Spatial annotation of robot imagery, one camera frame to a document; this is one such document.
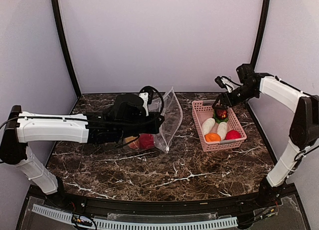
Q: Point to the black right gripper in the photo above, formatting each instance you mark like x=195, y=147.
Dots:
x=224, y=96

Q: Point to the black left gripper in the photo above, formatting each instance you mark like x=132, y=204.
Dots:
x=155, y=123

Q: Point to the yellow peach toy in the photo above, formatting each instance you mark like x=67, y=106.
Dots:
x=132, y=142

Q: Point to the red round fruit toy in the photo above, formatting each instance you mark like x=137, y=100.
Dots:
x=146, y=141

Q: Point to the clear zip top bag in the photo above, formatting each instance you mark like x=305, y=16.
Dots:
x=173, y=116

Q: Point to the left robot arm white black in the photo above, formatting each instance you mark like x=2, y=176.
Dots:
x=23, y=127

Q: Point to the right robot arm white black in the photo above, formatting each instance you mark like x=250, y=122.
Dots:
x=302, y=132

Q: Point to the pink plastic basket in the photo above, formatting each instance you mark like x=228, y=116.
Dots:
x=201, y=111

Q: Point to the wrinkled white radish toy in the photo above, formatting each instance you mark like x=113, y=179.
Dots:
x=222, y=130

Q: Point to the smooth white radish toy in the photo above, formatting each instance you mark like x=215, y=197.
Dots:
x=207, y=125

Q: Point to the red tomato toy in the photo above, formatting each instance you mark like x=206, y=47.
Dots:
x=232, y=135

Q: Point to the orange fruit toy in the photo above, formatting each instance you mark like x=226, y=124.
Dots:
x=212, y=137

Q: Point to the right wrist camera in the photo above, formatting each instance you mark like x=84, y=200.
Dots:
x=225, y=83

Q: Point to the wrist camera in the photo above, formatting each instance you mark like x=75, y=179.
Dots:
x=147, y=94
x=225, y=83

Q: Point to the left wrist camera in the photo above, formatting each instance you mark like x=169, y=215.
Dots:
x=147, y=94

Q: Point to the black front rail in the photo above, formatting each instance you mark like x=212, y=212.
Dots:
x=239, y=205

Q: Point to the white slotted cable duct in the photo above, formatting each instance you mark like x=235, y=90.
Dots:
x=138, y=222

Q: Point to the right black frame post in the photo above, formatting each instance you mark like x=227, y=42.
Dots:
x=260, y=33

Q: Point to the black frame post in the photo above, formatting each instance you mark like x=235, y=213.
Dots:
x=64, y=47
x=260, y=33

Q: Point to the left black frame post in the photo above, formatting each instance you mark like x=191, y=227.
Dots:
x=64, y=47

